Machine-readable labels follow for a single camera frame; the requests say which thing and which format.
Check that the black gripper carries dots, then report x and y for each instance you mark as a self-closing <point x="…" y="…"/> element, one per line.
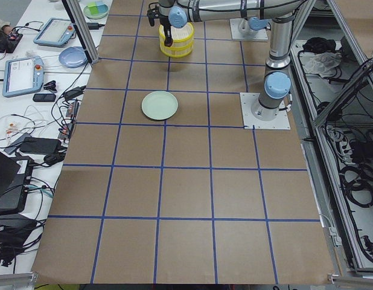
<point x="166" y="25"/>

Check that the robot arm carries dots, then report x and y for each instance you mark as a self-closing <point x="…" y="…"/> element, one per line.
<point x="280" y="14"/>

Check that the yellow rimmed steamer basket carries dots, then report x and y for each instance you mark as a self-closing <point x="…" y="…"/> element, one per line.
<point x="178" y="49"/>

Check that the mint green plate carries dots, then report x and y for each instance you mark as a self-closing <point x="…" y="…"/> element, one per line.
<point x="159" y="105"/>

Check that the green bowl with sponges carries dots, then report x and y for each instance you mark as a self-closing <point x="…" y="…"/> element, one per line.
<point x="96" y="10"/>

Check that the black power adapter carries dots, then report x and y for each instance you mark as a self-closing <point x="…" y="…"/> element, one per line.
<point x="93" y="25"/>

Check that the blue plate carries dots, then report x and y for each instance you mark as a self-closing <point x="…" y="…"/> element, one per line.
<point x="73" y="57"/>

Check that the upper teach pendant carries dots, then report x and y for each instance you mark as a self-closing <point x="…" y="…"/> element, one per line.
<point x="55" y="33"/>

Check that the teach pendant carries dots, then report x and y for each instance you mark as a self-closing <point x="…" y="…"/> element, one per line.
<point x="23" y="76"/>
<point x="55" y="33"/>

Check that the black smartphone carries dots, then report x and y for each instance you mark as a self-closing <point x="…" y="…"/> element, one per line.
<point x="44" y="97"/>

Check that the lower teach pendant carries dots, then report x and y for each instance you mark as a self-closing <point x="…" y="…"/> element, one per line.
<point x="23" y="76"/>

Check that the black laptop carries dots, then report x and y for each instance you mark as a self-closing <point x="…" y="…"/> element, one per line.
<point x="15" y="176"/>

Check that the aluminium frame post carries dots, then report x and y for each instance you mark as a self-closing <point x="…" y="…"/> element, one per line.
<point x="76" y="16"/>

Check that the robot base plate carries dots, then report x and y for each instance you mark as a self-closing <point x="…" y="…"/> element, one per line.
<point x="241" y="31"/>
<point x="255" y="116"/>

